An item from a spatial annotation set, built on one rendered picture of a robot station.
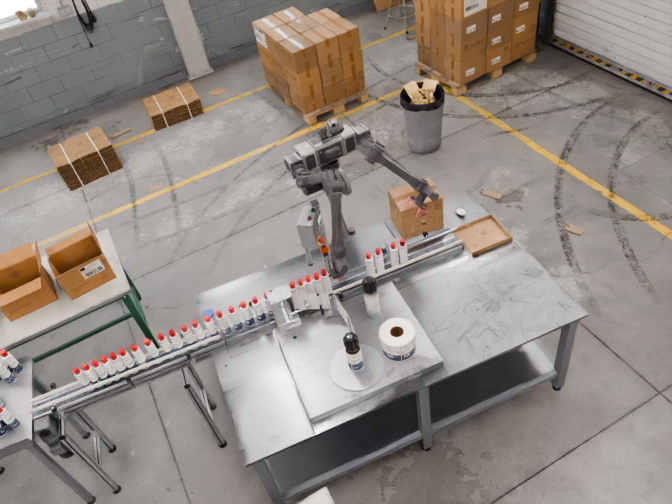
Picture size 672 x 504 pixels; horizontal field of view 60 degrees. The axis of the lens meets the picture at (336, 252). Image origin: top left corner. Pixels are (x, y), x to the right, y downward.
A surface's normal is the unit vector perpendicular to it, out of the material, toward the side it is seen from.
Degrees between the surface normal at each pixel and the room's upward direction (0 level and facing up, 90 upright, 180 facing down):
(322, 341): 0
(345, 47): 90
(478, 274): 0
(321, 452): 0
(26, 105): 90
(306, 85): 92
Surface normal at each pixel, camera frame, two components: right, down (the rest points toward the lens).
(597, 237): -0.14, -0.70
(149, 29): 0.47, 0.58
